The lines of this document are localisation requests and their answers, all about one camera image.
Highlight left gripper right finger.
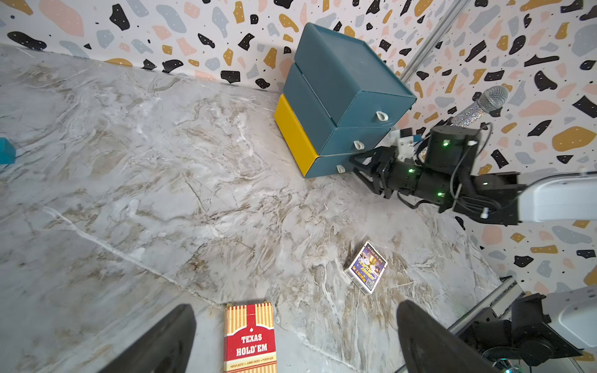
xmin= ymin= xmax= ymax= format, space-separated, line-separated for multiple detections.
xmin=396 ymin=300 xmax=496 ymax=373

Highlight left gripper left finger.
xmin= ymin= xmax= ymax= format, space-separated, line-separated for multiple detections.
xmin=99 ymin=304 xmax=197 ymax=373

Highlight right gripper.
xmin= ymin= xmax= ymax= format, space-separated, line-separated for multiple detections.
xmin=349 ymin=146 xmax=420 ymax=199

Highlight teal drawer cabinet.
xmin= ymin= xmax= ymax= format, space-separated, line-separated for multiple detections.
xmin=275 ymin=23 xmax=416 ymax=179

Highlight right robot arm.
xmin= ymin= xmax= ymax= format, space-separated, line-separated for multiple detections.
xmin=350 ymin=126 xmax=596 ymax=367

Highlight red Texas Hold'em card box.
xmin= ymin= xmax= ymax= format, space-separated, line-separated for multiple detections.
xmin=224 ymin=302 xmax=278 ymax=373

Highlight purple playing card box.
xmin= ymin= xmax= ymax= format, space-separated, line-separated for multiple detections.
xmin=345 ymin=241 xmax=388 ymax=295

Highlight glitter microphone on stand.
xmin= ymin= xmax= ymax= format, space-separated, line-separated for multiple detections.
xmin=449 ymin=85 xmax=509 ymax=127

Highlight teal block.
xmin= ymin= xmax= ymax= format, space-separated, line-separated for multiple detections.
xmin=0 ymin=138 xmax=16 ymax=165

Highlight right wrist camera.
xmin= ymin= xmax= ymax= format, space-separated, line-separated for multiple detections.
xmin=389 ymin=128 xmax=422 ymax=162

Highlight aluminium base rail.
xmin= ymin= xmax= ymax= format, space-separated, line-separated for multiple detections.
xmin=396 ymin=277 xmax=524 ymax=345

